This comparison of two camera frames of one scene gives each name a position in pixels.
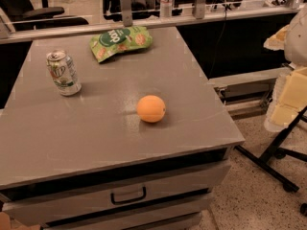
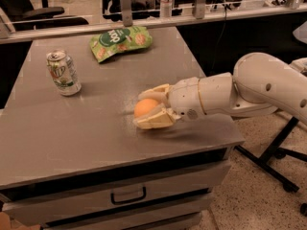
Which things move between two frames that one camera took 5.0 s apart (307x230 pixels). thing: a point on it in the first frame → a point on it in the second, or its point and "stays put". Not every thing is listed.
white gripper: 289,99 → 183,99
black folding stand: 275,149 stays put
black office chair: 20,14 stays put
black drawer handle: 129,200 stays put
